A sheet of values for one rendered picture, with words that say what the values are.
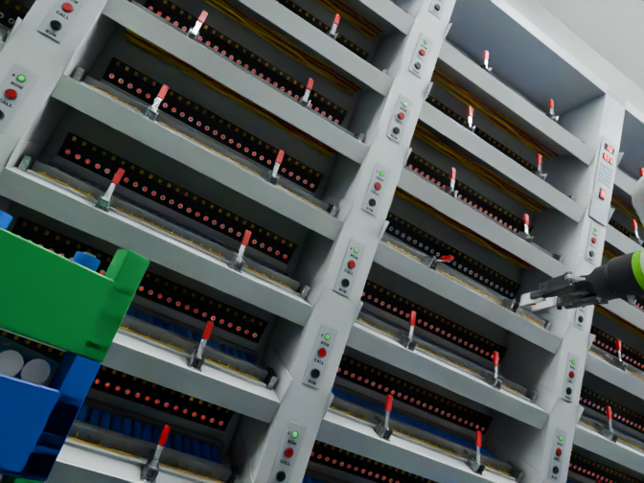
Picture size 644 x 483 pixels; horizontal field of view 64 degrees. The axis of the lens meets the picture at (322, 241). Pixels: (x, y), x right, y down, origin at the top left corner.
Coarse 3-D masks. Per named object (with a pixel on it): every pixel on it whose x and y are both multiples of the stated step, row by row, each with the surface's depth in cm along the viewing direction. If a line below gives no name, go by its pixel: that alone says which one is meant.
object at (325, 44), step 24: (216, 0) 120; (240, 0) 110; (264, 0) 112; (288, 0) 132; (264, 24) 127; (288, 24) 114; (312, 24) 135; (336, 24) 122; (288, 48) 127; (312, 48) 117; (336, 48) 118; (360, 48) 140; (336, 72) 131; (360, 72) 121; (384, 72) 128; (384, 96) 124
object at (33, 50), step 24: (48, 0) 91; (96, 0) 95; (24, 24) 89; (72, 24) 93; (96, 24) 97; (24, 48) 88; (48, 48) 90; (72, 48) 92; (96, 48) 107; (0, 72) 86; (48, 72) 89; (48, 96) 89; (24, 120) 87; (48, 120) 98; (0, 144) 84; (0, 168) 84
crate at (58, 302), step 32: (0, 256) 31; (32, 256) 32; (128, 256) 37; (0, 288) 31; (32, 288) 33; (64, 288) 34; (96, 288) 35; (128, 288) 37; (0, 320) 31; (32, 320) 33; (64, 320) 34; (96, 320) 36; (96, 352) 36
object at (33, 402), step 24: (72, 360) 35; (96, 360) 36; (0, 384) 31; (24, 384) 32; (72, 384) 34; (0, 408) 31; (24, 408) 32; (48, 408) 33; (72, 408) 34; (0, 432) 31; (24, 432) 32; (48, 432) 33; (0, 456) 31; (24, 456) 32; (48, 456) 33
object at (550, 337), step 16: (384, 224) 115; (400, 240) 137; (384, 256) 115; (400, 256) 116; (400, 272) 117; (416, 272) 118; (432, 272) 119; (432, 288) 120; (448, 288) 122; (464, 288) 123; (464, 304) 123; (480, 304) 125; (496, 304) 126; (496, 320) 127; (512, 320) 129; (544, 320) 140; (560, 320) 138; (528, 336) 131; (544, 336) 132; (560, 336) 135
